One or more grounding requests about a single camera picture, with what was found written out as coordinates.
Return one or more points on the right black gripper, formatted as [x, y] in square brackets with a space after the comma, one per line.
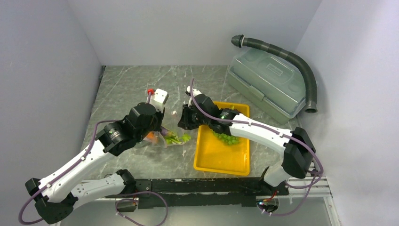
[185, 122]

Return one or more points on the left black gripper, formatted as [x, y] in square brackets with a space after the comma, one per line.
[160, 116]

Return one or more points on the red pepper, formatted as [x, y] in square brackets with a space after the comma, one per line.
[153, 137]

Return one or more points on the celery stalk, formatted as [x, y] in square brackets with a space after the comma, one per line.
[172, 138]

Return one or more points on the clear pink zip top bag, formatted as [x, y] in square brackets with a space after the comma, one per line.
[171, 118]

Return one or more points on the green grapes bunch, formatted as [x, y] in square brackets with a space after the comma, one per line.
[227, 139]

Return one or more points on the purple eggplant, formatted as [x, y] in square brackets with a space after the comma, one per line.
[166, 133]

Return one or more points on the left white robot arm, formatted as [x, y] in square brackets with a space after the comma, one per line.
[59, 194]

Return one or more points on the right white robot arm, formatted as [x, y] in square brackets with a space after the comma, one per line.
[233, 122]

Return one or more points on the yellow plastic tray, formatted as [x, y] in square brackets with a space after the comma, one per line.
[212, 155]

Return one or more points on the clear lidded storage box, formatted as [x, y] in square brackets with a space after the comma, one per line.
[271, 83]

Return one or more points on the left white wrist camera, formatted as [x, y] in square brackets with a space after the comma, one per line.
[157, 98]

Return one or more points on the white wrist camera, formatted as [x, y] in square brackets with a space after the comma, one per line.
[157, 98]
[191, 93]

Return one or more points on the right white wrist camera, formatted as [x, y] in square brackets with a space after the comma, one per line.
[191, 93]

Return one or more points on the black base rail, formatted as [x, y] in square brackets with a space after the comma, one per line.
[245, 192]

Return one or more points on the aluminium frame rail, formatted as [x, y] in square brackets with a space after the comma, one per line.
[311, 187]

